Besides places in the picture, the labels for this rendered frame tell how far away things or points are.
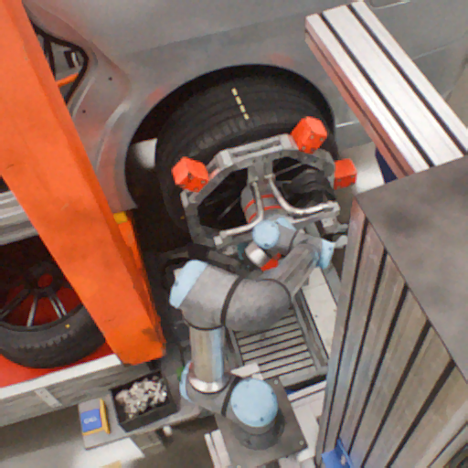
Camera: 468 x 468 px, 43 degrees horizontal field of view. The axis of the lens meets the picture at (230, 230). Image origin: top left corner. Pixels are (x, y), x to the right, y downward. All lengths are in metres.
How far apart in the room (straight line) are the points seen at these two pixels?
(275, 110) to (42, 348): 1.27
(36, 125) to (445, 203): 0.82
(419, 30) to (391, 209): 1.51
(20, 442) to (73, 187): 1.71
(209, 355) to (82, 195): 0.49
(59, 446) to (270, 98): 1.72
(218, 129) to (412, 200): 1.31
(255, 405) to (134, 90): 1.00
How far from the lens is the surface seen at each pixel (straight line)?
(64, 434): 2.83
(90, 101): 1.94
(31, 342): 2.46
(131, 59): 1.83
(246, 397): 1.62
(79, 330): 2.42
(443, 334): 0.62
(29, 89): 1.18
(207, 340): 1.44
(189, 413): 2.25
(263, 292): 1.29
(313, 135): 1.94
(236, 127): 1.94
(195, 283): 1.30
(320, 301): 2.81
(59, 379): 2.48
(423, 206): 0.70
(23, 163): 1.32
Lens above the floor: 2.58
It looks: 56 degrees down
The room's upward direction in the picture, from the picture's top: 9 degrees counter-clockwise
